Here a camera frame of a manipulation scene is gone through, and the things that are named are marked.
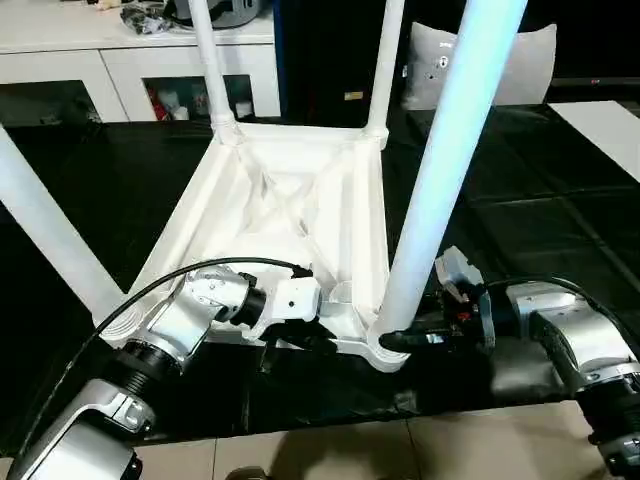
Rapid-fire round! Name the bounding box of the black work mat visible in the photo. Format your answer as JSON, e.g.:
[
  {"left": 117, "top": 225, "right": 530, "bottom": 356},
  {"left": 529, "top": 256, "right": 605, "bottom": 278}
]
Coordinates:
[{"left": 0, "top": 100, "right": 640, "bottom": 446}]

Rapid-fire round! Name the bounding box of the grey cushion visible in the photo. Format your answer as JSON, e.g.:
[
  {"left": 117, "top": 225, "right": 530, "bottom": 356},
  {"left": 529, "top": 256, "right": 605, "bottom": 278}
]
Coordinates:
[{"left": 402, "top": 22, "right": 558, "bottom": 109}]

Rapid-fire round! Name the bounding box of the white glass-door cabinet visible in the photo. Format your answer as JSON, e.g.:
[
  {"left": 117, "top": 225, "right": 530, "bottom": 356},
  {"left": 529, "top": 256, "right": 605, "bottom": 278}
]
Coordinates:
[{"left": 0, "top": 0, "right": 281, "bottom": 123}]

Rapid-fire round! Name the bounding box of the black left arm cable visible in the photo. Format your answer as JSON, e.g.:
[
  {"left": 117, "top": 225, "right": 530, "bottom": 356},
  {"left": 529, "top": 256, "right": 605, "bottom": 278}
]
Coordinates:
[{"left": 10, "top": 258, "right": 311, "bottom": 471}]

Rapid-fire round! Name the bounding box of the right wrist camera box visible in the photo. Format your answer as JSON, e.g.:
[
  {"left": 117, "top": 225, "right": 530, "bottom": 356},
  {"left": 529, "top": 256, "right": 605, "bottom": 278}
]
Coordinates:
[{"left": 434, "top": 246, "right": 487, "bottom": 301}]

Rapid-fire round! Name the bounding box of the white plastic table top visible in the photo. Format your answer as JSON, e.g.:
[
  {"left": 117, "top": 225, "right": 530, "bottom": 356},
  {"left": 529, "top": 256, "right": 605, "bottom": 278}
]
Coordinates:
[{"left": 100, "top": 120, "right": 413, "bottom": 373}]

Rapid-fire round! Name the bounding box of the black sofa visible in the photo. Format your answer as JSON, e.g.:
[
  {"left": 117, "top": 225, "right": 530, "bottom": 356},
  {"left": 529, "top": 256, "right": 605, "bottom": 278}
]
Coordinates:
[{"left": 278, "top": 0, "right": 640, "bottom": 106}]

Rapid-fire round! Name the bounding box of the white flat board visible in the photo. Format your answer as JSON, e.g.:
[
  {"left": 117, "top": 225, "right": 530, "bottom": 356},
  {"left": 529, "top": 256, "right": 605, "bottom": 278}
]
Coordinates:
[{"left": 548, "top": 100, "right": 640, "bottom": 183}]

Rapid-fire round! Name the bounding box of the dark cabled device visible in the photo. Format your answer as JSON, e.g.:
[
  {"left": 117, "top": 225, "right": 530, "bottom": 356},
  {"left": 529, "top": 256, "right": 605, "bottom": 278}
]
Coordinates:
[{"left": 90, "top": 0, "right": 276, "bottom": 33}]

